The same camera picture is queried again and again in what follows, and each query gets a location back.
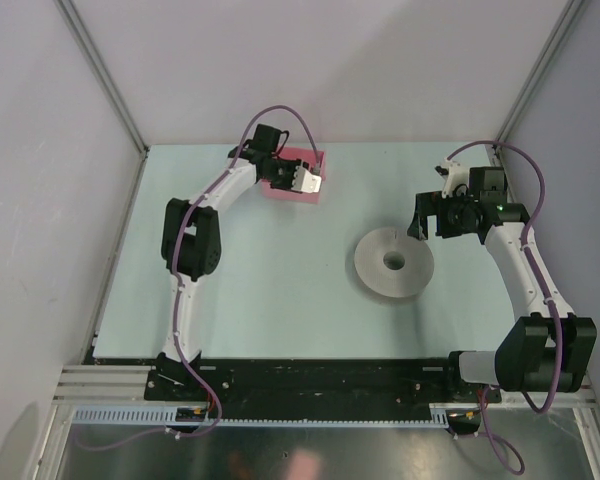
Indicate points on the aluminium frame rail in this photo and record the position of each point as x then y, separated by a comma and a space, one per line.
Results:
98, 384

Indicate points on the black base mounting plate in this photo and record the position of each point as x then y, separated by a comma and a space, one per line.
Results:
428, 379

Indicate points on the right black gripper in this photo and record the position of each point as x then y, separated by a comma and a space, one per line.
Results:
433, 203

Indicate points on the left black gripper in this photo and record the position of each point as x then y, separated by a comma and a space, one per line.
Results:
292, 165

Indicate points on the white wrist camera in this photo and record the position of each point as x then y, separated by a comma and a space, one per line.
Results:
306, 178
455, 176

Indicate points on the white plastic spool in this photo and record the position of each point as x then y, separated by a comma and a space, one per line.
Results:
392, 264

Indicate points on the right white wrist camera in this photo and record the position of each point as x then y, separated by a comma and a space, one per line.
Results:
455, 176

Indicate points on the right aluminium corner post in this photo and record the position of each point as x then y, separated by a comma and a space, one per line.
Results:
556, 41

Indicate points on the left aluminium corner post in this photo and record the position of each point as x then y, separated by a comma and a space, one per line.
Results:
96, 63

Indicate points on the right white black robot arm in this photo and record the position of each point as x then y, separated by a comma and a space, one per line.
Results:
549, 347

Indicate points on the aluminium corner post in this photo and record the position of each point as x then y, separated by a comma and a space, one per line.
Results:
96, 63
556, 41

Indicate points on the grey slotted cable duct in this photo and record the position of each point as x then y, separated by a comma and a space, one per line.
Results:
188, 416

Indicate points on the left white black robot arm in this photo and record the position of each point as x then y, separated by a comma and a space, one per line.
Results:
191, 238

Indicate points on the pink plastic box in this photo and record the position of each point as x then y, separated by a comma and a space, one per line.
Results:
306, 155

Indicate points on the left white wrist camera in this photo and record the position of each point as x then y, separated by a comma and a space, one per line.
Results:
306, 178

